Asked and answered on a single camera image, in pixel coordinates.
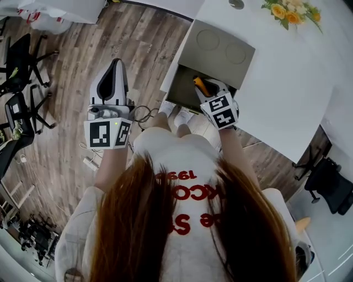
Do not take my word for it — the white shoe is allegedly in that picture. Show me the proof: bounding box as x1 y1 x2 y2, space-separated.
174 110 194 127
158 100 176 116

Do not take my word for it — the white plastic bag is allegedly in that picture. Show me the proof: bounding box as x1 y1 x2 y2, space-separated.
0 0 74 36

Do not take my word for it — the white right shoe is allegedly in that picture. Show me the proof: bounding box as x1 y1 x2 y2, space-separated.
174 110 194 127

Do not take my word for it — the white shirt with red print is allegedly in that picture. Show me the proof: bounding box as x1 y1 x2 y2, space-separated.
54 127 313 282

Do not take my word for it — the white left shoe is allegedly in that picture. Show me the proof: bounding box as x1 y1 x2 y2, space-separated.
158 100 176 116

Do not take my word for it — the person's right leg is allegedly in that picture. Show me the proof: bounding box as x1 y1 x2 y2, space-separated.
175 123 193 138

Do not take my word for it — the grey box container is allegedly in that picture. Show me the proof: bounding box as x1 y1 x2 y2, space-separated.
164 19 256 114

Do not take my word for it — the light wooden frame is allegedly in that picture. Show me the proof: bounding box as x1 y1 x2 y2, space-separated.
0 180 36 218

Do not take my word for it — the person's left forearm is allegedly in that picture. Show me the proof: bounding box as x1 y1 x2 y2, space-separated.
93 147 131 191

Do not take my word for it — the person's right forearm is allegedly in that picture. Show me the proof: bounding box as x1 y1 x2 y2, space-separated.
218 126 261 191

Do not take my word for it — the yellow flower bouquet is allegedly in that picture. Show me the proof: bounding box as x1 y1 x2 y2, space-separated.
260 0 324 34

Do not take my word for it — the black office chair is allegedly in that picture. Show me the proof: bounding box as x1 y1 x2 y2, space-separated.
292 144 353 216
0 84 58 180
0 32 60 96

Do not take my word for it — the pile of black equipment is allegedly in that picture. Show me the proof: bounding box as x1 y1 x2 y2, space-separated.
16 213 61 268

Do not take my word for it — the person's left leg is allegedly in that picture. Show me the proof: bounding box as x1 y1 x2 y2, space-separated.
150 111 172 133

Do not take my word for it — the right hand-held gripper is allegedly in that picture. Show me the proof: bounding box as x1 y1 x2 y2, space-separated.
195 78 239 131

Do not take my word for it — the yellow handled screwdriver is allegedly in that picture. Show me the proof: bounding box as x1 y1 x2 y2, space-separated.
192 76 207 96

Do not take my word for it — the orange wooden piece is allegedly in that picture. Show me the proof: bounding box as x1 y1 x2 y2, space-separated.
295 216 312 235

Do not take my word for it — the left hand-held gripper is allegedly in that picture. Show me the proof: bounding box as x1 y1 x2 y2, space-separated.
83 58 136 150

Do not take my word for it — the black floor cable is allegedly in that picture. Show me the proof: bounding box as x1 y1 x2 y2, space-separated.
131 105 160 132

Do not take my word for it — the person's leg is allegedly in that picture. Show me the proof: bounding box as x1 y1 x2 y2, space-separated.
175 123 193 138
150 111 172 133

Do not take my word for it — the white power strip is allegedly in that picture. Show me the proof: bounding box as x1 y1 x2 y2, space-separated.
82 156 99 172

